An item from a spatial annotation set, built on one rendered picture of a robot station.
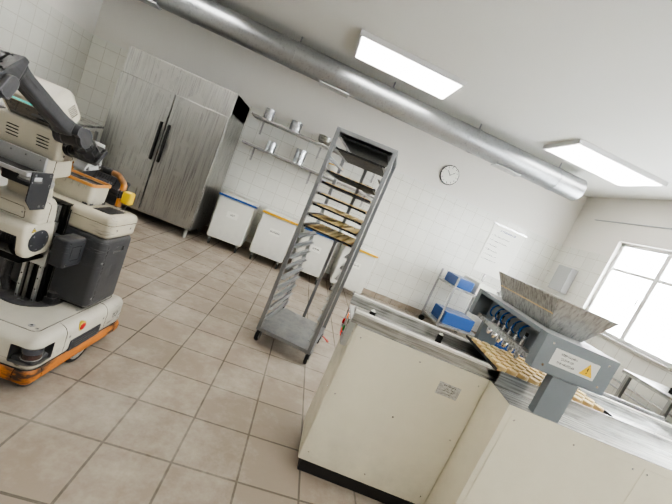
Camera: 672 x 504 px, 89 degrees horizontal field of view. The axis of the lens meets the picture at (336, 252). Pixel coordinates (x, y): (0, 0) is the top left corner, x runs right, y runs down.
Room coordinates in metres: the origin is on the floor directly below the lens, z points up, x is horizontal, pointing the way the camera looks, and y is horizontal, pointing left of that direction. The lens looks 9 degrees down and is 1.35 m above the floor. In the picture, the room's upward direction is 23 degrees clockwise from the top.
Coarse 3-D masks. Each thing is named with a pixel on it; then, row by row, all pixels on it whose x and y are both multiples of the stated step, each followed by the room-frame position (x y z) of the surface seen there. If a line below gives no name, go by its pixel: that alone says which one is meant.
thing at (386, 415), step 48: (384, 336) 1.55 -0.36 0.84; (336, 384) 1.55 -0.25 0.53; (384, 384) 1.56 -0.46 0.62; (432, 384) 1.56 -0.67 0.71; (480, 384) 1.57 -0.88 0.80; (336, 432) 1.55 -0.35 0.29; (384, 432) 1.56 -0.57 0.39; (432, 432) 1.57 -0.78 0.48; (336, 480) 1.59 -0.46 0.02; (384, 480) 1.56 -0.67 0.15; (432, 480) 1.57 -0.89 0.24
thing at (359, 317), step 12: (360, 312) 1.56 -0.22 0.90; (360, 324) 1.56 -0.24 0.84; (372, 324) 1.56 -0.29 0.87; (384, 324) 1.56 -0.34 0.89; (396, 336) 1.57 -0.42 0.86; (408, 336) 1.57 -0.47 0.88; (420, 336) 1.58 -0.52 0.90; (420, 348) 1.57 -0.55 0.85; (432, 348) 1.57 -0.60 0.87; (444, 348) 1.57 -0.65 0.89; (456, 360) 1.58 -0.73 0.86; (468, 360) 1.58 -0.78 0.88; (480, 360) 1.60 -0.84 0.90; (480, 372) 1.58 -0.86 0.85; (492, 372) 1.58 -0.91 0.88; (624, 420) 1.63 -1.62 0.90
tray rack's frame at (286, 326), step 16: (368, 144) 2.81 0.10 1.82; (384, 192) 3.18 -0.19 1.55; (368, 224) 3.18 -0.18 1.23; (304, 256) 3.23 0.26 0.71; (272, 320) 2.85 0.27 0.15; (288, 320) 2.99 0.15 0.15; (304, 320) 3.15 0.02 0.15; (272, 336) 2.61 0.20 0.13; (288, 336) 2.67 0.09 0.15; (304, 336) 2.80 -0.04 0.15; (320, 336) 2.97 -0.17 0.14; (304, 352) 2.57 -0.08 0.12
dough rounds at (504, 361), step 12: (480, 348) 1.78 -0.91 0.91; (492, 348) 1.84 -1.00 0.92; (492, 360) 1.64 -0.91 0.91; (504, 360) 1.70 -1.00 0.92; (516, 360) 1.83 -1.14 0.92; (516, 372) 1.58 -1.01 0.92; (528, 372) 1.67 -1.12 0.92; (540, 372) 1.78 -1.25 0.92; (540, 384) 1.59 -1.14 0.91; (576, 396) 1.61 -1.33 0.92; (600, 408) 1.58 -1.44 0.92
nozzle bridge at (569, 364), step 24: (480, 288) 2.09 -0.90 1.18; (480, 312) 2.05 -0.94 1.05; (504, 312) 1.89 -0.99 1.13; (480, 336) 2.06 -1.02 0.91; (504, 336) 1.70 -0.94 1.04; (528, 336) 1.61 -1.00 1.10; (552, 336) 1.38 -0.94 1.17; (528, 360) 1.41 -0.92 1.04; (552, 360) 1.38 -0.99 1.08; (576, 360) 1.39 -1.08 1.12; (600, 360) 1.39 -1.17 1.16; (552, 384) 1.39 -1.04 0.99; (576, 384) 1.39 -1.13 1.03; (600, 384) 1.39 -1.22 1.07; (552, 408) 1.39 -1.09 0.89
